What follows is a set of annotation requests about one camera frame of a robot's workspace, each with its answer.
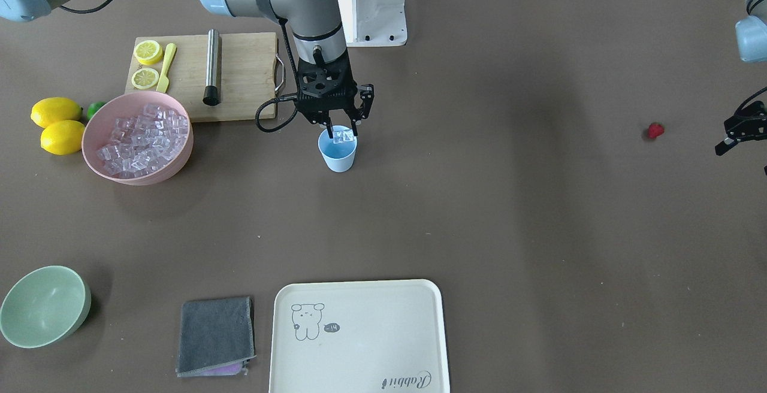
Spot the blue cup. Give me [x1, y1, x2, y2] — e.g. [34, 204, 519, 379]
[318, 125, 357, 173]

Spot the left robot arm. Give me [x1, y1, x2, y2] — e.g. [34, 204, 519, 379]
[715, 0, 766, 156]

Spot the green lime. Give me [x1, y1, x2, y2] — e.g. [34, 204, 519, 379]
[85, 101, 107, 121]

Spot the lemon half upper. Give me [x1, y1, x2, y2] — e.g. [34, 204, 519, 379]
[132, 39, 164, 65]

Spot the red strawberry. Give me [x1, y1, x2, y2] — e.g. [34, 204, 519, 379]
[645, 122, 665, 140]

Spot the cream rabbit tray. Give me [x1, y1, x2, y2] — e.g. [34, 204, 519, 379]
[268, 279, 451, 392]

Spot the wooden cutting board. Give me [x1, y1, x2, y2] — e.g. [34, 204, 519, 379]
[153, 32, 282, 123]

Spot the green bowl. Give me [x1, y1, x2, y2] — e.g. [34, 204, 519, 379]
[1, 265, 92, 349]

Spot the whole lemon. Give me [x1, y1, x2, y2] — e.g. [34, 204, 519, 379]
[40, 120, 86, 155]
[30, 96, 83, 128]

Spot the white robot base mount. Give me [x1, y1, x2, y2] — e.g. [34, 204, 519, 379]
[338, 0, 408, 47]

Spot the lemon half lower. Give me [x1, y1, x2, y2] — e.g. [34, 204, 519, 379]
[129, 67, 161, 90]

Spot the pile of ice cubes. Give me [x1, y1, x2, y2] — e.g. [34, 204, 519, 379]
[96, 102, 191, 179]

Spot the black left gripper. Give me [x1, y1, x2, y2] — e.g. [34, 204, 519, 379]
[715, 101, 766, 156]

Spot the grey folded cloth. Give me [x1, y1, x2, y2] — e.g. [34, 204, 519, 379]
[176, 297, 256, 377]

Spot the steel muddler black tip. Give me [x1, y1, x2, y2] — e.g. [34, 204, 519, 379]
[203, 28, 221, 107]

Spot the pink bowl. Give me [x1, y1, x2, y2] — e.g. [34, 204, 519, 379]
[81, 92, 194, 186]

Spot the lemon half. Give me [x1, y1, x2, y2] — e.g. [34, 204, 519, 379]
[132, 39, 164, 65]
[129, 67, 161, 90]

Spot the clear ice cube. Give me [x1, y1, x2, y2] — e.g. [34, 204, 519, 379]
[332, 129, 356, 144]

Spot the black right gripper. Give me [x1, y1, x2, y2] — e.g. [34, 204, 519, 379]
[297, 55, 361, 140]

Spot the yellow plastic knife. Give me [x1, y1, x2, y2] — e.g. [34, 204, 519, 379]
[156, 43, 177, 93]

